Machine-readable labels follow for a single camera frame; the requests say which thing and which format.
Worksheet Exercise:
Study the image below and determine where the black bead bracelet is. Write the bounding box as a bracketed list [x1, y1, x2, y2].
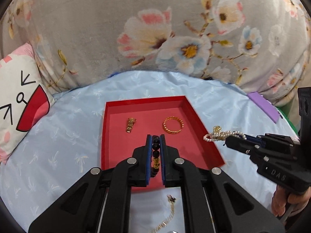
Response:
[151, 134, 161, 178]

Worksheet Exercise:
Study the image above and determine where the gold beaded ring bracelet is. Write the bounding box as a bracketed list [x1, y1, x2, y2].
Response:
[162, 116, 185, 134]

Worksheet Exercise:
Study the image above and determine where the light blue palm sheet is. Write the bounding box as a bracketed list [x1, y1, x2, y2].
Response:
[1, 71, 296, 230]

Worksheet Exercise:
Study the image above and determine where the gold chain clover bracelet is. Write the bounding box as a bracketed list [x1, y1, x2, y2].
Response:
[149, 194, 178, 233]

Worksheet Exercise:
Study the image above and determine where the white pearl bracelet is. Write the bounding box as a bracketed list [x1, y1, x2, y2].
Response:
[203, 126, 247, 142]

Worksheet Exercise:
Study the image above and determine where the purple foam mat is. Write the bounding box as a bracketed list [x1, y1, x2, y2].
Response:
[247, 91, 280, 124]

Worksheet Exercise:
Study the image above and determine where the white pink cat pillow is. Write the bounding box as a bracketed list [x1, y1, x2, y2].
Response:
[0, 43, 54, 164]

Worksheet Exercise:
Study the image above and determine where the red jewelry tray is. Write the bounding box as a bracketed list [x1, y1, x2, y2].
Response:
[100, 95, 226, 193]

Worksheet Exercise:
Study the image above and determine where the right hand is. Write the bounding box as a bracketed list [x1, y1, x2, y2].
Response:
[271, 185, 310, 216]

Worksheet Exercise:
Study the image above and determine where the grey floral blanket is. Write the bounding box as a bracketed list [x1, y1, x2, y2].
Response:
[1, 0, 310, 106]

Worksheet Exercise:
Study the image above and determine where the small gold link charm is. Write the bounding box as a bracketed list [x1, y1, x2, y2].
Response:
[126, 117, 136, 133]

